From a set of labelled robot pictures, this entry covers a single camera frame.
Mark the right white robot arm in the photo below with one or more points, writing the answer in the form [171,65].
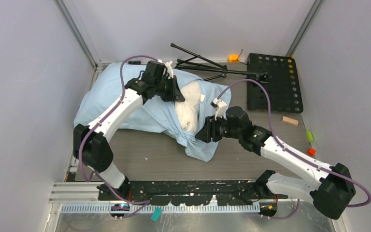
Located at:
[327,187]

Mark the wooden block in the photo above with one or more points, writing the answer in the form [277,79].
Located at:
[290,121]

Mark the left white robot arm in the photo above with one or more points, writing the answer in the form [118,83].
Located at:
[91,141]

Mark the teal tape piece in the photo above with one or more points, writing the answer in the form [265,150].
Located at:
[156,214]

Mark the orange round object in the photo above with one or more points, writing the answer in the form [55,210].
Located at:
[233,58]

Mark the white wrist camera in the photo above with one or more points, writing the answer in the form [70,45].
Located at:
[168,70]
[220,108]

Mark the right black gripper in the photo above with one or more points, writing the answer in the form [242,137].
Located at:
[209,130]

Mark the black perforated stand plate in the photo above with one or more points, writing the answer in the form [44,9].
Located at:
[279,77]

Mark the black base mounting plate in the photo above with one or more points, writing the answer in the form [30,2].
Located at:
[196,193]

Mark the slotted cable duct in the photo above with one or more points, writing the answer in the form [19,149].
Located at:
[113,208]

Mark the white pillow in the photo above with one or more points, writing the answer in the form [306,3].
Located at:
[187,111]

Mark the black folding stand tripod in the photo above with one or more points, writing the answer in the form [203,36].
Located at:
[200,63]

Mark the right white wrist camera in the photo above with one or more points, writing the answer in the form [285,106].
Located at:
[220,108]

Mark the green small block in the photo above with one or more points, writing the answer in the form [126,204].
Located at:
[310,136]

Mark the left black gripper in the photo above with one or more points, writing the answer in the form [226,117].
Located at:
[176,94]

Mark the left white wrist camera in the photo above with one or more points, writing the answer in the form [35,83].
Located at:
[168,70]

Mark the small black wall bracket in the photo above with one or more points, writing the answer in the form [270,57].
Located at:
[136,62]

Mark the red small block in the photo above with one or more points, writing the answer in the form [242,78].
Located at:
[311,152]

